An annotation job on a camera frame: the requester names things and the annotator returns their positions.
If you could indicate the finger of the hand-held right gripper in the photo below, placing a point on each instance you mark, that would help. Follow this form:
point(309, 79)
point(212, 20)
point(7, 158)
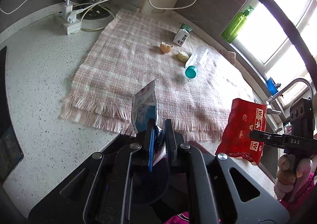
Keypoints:
point(268, 139)

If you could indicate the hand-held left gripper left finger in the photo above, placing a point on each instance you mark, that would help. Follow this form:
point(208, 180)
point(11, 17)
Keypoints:
point(151, 144)

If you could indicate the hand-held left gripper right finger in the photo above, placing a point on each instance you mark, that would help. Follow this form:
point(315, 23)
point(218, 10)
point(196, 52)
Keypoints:
point(169, 139)

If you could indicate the red tissue packet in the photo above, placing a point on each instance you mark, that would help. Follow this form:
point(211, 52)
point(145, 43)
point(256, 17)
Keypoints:
point(237, 129)

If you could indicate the blue white plastic packet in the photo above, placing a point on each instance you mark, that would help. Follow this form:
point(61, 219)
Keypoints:
point(145, 110)

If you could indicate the pale food scrap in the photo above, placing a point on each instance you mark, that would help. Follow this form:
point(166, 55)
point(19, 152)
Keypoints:
point(182, 56)

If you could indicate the clear bottle with teal cap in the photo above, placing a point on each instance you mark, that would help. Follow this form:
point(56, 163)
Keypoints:
point(198, 59)

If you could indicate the brown eggshell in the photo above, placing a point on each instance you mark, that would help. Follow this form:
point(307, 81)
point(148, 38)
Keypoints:
point(165, 48)

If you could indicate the green white milk carton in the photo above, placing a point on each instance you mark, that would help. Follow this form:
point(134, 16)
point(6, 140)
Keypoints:
point(182, 37)

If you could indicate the person's right forearm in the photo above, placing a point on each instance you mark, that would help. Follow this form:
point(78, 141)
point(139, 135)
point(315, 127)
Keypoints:
point(304, 189)

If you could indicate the person's right hand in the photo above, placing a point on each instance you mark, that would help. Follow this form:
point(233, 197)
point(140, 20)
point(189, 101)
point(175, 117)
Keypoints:
point(286, 172)

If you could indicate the steel faucet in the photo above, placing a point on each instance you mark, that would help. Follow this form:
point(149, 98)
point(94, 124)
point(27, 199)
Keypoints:
point(284, 90)

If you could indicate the blue plastic container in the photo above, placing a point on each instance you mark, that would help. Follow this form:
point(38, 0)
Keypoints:
point(271, 86)

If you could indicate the person's pink clothing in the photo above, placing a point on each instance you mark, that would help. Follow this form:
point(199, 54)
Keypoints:
point(178, 219)

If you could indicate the pink plaid fringed cloth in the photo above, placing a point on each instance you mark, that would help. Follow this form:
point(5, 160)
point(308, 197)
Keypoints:
point(123, 60)

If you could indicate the white framed window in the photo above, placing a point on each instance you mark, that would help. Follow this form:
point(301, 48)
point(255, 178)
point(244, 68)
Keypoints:
point(279, 28)

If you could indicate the green soap pump bottle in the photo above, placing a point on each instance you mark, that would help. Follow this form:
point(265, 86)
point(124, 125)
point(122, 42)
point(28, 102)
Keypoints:
point(235, 25)

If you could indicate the black round dish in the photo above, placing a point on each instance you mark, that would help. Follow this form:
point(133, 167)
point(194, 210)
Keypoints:
point(104, 14)

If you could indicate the white power strip with plugs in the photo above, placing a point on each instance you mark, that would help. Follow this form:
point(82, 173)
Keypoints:
point(70, 27)

